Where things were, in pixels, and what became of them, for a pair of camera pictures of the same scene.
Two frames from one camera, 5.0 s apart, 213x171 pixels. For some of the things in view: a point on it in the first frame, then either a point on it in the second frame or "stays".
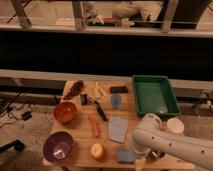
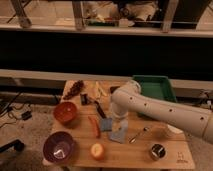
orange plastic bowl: x=65 y=112 stays
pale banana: x=99 y=90 stays
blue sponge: x=126 y=155 -> x=106 y=124
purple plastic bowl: x=58 y=146 stays
